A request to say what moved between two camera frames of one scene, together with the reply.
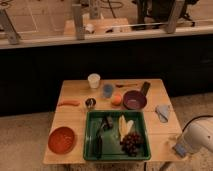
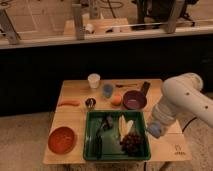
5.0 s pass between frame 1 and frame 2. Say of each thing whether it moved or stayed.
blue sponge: moved
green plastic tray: stayed
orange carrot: stayed
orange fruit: stayed
